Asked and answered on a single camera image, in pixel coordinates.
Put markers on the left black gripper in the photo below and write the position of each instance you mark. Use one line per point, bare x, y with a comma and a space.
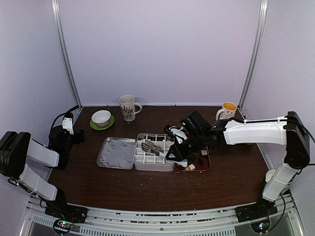
77, 139

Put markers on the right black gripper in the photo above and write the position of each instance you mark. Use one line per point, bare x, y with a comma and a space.
179, 154

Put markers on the red chocolate tray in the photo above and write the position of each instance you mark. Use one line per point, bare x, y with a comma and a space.
201, 164

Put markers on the white metal tongs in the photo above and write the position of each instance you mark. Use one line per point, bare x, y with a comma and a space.
150, 147

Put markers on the lilac tin box with dividers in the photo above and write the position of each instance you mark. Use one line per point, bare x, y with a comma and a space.
147, 161

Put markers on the lilac bunny tin lid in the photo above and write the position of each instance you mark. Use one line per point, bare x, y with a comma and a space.
117, 153

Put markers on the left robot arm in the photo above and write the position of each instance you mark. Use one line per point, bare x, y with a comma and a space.
16, 148

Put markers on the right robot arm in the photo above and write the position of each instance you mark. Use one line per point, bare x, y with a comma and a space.
288, 131

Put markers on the green saucer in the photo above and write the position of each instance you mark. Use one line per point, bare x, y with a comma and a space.
95, 127

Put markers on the white mug yellow inside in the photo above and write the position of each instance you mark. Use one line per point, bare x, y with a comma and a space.
227, 111

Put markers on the tall floral mug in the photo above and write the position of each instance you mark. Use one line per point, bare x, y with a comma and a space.
129, 107

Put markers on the white bowl near right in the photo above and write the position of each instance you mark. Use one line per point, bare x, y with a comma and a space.
269, 175

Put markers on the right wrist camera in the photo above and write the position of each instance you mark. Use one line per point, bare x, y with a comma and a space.
176, 133

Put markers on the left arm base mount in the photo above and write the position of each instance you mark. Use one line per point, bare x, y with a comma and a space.
65, 220

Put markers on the front aluminium rail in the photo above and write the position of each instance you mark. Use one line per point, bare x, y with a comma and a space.
211, 222

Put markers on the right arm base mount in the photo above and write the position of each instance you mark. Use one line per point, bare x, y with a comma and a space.
256, 216

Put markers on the right aluminium frame post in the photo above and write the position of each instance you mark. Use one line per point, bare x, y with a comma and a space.
260, 28

